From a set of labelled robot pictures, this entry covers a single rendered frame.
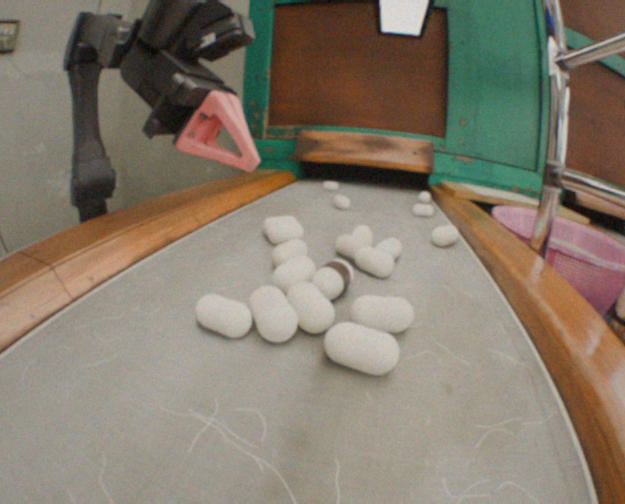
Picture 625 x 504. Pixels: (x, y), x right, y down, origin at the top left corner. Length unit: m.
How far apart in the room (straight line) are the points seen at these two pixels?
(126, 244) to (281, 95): 0.56
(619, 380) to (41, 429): 0.26
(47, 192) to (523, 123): 2.43
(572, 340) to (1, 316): 0.33
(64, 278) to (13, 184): 1.95
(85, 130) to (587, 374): 0.65
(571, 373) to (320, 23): 0.76
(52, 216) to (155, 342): 2.15
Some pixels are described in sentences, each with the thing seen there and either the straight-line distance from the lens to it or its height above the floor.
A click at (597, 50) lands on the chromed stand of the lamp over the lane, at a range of 0.29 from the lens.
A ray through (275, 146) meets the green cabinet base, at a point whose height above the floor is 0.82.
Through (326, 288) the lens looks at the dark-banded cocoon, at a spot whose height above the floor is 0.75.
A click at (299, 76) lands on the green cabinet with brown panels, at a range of 0.74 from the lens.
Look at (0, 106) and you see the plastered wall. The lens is 2.20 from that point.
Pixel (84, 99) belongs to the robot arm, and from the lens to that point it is 0.59.
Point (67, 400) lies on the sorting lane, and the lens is 0.15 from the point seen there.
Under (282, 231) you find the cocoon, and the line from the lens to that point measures 0.27.
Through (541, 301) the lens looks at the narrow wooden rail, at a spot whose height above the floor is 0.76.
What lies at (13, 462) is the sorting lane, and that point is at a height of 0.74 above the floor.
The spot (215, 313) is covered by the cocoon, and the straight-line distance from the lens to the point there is 0.15.
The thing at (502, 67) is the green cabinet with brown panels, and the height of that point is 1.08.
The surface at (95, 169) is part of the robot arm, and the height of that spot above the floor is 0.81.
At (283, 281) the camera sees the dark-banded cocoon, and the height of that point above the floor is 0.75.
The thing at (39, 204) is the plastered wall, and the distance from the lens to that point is 2.24.
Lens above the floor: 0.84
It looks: 22 degrees down
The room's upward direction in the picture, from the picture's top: 3 degrees clockwise
